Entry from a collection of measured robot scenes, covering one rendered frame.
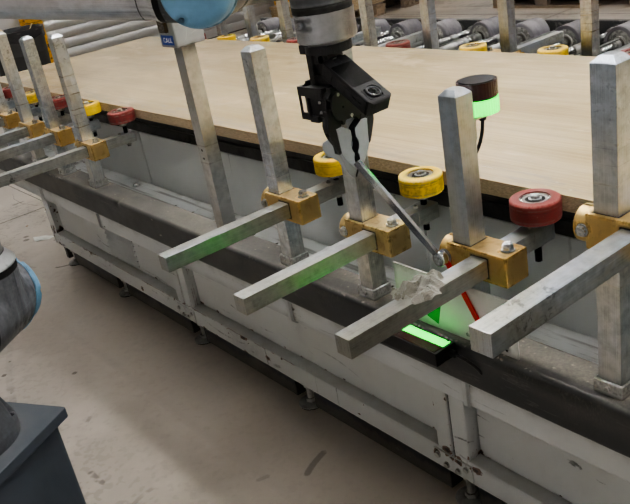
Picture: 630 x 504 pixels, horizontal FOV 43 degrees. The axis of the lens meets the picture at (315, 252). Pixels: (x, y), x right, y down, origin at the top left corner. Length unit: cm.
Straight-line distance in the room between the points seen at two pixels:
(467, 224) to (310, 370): 117
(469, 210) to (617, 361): 30
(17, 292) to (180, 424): 105
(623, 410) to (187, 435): 157
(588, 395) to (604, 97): 42
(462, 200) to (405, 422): 95
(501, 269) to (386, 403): 99
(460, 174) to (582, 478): 78
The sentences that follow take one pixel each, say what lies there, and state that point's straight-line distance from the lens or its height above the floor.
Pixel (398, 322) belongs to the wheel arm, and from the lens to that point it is 110.
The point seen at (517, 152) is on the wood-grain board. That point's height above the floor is 90.
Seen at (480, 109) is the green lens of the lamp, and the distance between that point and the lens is 119.
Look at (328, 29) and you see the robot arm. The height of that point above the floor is 121.
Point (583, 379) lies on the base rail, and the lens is 122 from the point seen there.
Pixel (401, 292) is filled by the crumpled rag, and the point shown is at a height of 87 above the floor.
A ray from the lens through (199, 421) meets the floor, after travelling 251.
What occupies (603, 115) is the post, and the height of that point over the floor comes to 110.
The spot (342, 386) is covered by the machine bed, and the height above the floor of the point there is 17.
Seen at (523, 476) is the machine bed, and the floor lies 17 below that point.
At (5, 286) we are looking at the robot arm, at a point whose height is 84.
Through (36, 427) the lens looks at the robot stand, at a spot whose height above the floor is 60.
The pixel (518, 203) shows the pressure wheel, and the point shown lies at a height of 91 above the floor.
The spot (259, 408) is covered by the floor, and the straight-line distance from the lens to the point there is 249.
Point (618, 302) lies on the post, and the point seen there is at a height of 85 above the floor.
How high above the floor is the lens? 139
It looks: 24 degrees down
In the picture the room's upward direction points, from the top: 11 degrees counter-clockwise
